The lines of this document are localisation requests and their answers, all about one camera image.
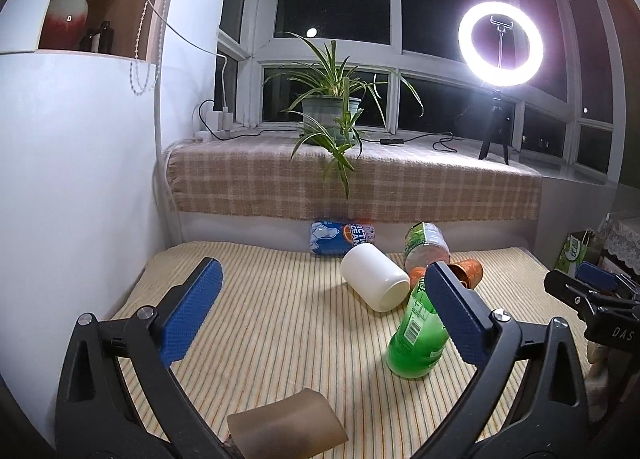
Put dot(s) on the white lace cloth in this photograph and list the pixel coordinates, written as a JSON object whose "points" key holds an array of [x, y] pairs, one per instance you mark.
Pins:
{"points": [[622, 244]]}

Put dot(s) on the blue drink can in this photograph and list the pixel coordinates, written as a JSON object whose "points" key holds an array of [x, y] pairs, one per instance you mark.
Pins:
{"points": [[332, 238]]}

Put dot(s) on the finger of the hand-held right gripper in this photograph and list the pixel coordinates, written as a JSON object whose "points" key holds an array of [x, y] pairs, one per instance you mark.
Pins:
{"points": [[575, 289], [596, 275]]}

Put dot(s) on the small orange cup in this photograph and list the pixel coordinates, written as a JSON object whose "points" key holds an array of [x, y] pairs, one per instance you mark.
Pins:
{"points": [[467, 273]]}

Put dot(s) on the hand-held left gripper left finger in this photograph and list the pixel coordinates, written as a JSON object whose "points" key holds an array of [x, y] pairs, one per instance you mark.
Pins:
{"points": [[192, 311]]}

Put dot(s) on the striped mat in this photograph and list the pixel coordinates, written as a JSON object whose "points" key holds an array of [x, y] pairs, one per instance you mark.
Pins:
{"points": [[300, 334]]}

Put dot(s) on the black tripod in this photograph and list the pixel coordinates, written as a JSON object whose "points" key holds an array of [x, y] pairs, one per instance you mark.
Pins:
{"points": [[496, 126]]}

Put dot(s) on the green paper bag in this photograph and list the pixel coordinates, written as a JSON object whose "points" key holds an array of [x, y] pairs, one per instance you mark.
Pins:
{"points": [[582, 254]]}

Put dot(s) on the potted spider plant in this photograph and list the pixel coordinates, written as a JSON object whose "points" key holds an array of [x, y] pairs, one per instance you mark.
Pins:
{"points": [[330, 109]]}

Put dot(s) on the green plastic bottle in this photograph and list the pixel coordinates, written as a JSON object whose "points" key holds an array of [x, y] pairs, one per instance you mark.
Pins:
{"points": [[417, 339]]}

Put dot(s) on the white cup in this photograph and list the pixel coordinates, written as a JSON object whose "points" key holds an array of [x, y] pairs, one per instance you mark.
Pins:
{"points": [[372, 276]]}

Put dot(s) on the plaid cloth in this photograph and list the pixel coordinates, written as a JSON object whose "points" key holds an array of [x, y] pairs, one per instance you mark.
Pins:
{"points": [[250, 179]]}

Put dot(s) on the clear bottle with green label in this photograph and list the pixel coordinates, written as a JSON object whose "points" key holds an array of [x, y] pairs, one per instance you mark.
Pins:
{"points": [[425, 244]]}

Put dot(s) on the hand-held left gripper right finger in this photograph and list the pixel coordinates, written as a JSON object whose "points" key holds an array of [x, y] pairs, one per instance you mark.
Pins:
{"points": [[457, 311]]}

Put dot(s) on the dark glass bottle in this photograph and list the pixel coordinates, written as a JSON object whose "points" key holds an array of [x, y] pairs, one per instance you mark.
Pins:
{"points": [[90, 40], [106, 36]]}

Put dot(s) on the translucent brown cup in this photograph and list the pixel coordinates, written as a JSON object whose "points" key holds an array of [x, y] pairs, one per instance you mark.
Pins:
{"points": [[287, 421]]}

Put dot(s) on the white window frame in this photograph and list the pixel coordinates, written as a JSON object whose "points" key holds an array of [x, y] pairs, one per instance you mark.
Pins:
{"points": [[395, 56]]}

